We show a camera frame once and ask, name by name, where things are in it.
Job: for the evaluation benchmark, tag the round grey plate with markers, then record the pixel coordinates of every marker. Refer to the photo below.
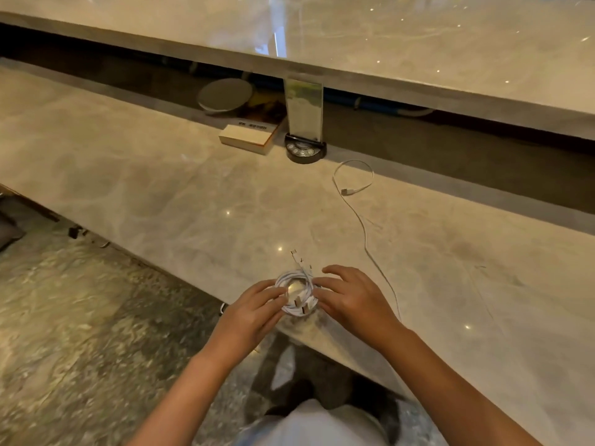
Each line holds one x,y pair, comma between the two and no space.
225,95

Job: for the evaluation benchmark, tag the small metal bracket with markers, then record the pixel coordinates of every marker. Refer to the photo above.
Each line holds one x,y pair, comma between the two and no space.
223,308

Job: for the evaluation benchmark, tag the person's left hand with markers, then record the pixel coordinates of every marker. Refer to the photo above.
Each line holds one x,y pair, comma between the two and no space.
246,325

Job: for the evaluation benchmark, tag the person's right hand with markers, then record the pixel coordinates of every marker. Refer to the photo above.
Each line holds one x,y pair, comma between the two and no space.
362,311

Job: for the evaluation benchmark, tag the clear acrylic sign holder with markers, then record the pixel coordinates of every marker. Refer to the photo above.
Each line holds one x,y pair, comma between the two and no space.
304,106

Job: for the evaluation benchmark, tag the small black plug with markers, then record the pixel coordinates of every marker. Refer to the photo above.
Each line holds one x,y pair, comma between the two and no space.
74,232

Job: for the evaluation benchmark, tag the dark yellow printed packet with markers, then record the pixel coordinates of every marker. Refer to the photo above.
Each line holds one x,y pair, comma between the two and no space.
267,104

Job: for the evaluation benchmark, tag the white flat box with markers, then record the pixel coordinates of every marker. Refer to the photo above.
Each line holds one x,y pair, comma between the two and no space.
248,134

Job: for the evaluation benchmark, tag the person's right forearm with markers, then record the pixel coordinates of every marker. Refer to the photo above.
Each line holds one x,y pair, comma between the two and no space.
455,399

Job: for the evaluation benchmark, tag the black round button base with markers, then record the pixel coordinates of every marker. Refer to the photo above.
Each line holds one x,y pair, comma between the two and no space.
304,153

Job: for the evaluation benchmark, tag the person's left forearm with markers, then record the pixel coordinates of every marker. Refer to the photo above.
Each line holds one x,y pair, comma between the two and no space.
186,404

